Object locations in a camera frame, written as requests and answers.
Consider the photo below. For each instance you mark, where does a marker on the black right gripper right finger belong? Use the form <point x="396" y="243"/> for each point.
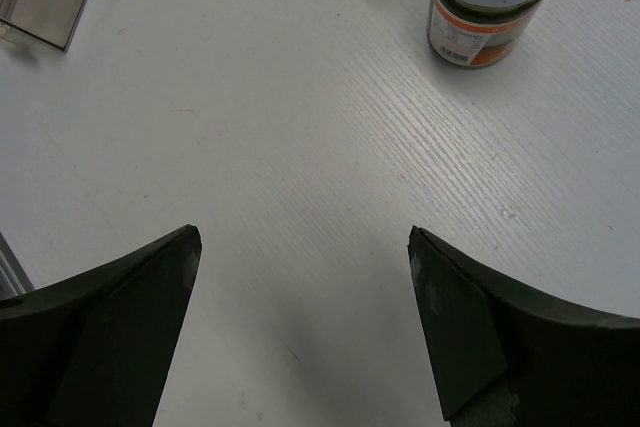
<point x="506" y="354"/>

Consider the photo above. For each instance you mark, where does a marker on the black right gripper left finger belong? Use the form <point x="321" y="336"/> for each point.
<point x="96" y="348"/>

